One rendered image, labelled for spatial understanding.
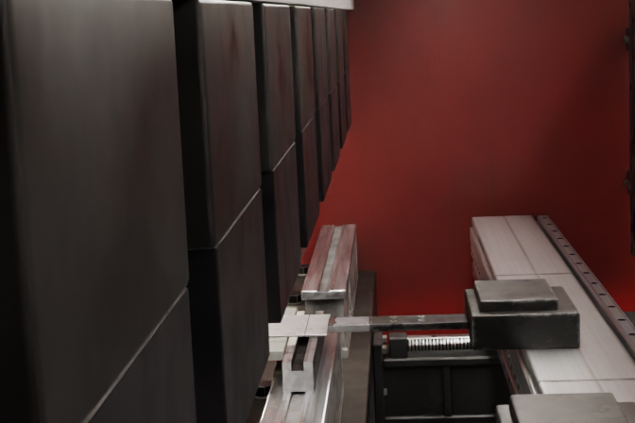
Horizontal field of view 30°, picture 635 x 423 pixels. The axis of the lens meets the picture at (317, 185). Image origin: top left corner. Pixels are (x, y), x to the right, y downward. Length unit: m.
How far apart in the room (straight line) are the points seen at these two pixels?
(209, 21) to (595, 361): 0.85
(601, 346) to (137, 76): 1.00
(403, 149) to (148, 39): 1.81
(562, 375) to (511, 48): 1.03
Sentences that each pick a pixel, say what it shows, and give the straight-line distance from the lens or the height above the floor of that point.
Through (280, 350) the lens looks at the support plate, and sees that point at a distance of 1.21.
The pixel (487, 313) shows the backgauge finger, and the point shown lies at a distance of 1.23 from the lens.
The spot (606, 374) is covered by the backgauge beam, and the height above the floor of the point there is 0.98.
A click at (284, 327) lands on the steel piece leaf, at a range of 1.29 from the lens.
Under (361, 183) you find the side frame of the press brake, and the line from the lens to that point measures 2.11.
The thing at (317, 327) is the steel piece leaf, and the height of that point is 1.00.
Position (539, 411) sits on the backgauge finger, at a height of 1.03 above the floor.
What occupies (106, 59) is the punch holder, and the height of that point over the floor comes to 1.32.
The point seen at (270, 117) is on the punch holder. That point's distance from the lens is 0.60.
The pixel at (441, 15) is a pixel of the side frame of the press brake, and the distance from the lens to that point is 2.09.
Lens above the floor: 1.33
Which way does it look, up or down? 8 degrees down
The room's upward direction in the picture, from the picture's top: 3 degrees counter-clockwise
